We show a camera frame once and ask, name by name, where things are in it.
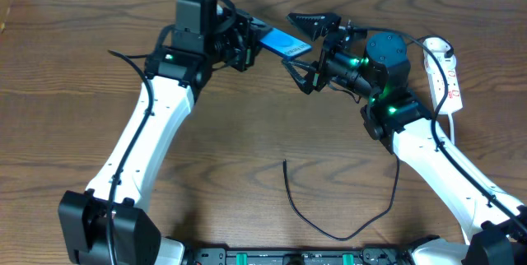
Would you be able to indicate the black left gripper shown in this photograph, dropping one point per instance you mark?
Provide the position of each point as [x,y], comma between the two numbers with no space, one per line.
[248,40]

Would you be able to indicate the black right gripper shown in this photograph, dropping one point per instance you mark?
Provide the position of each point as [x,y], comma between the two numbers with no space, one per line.
[324,57]

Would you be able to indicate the blue Galaxy smartphone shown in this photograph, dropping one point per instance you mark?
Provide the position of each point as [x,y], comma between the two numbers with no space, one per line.
[284,45]

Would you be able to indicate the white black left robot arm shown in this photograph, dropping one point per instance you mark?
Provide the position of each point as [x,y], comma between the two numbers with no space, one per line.
[108,223]

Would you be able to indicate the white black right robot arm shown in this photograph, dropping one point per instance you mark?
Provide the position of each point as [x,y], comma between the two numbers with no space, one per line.
[372,64]

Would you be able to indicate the white charger adapter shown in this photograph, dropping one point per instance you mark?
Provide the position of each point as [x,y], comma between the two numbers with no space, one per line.
[442,51]

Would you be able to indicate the white power strip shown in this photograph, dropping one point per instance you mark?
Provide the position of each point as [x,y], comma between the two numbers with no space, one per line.
[453,101]

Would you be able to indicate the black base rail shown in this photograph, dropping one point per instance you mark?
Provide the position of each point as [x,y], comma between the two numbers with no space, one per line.
[222,256]

